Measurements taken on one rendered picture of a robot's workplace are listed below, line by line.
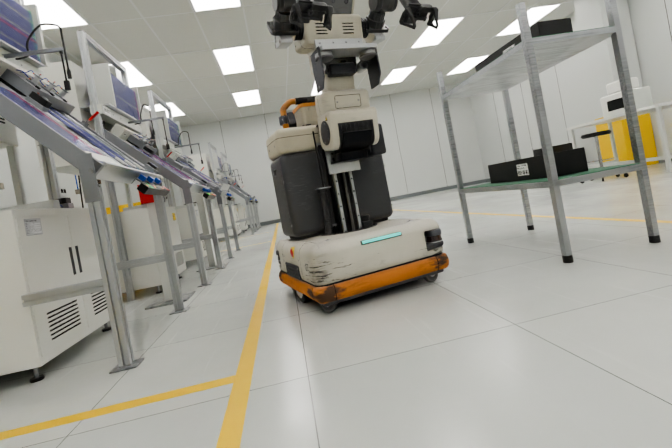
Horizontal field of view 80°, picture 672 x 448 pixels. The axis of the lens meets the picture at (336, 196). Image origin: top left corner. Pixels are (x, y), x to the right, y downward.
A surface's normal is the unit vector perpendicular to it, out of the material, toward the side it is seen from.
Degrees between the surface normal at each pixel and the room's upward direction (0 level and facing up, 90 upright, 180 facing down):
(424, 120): 90
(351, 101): 98
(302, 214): 90
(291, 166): 90
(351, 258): 90
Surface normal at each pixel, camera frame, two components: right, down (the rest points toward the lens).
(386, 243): 0.36, -0.07
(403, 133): 0.14, -0.02
